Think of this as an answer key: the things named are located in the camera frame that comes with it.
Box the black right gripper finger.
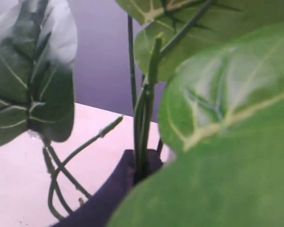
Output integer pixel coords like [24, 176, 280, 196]
[51, 149, 165, 227]

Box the artificial red flower stem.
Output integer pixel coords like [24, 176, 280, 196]
[0, 0, 284, 227]

